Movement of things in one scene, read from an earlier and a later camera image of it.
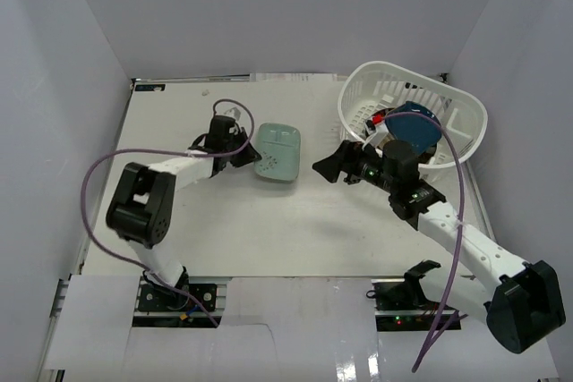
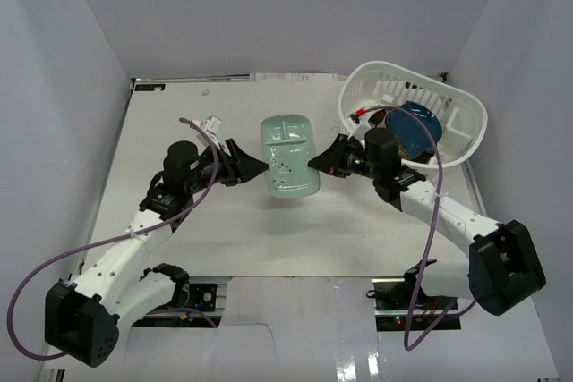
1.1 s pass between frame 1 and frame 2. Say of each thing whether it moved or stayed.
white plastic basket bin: stayed
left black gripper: moved
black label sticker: stayed
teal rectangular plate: moved
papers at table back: stayed
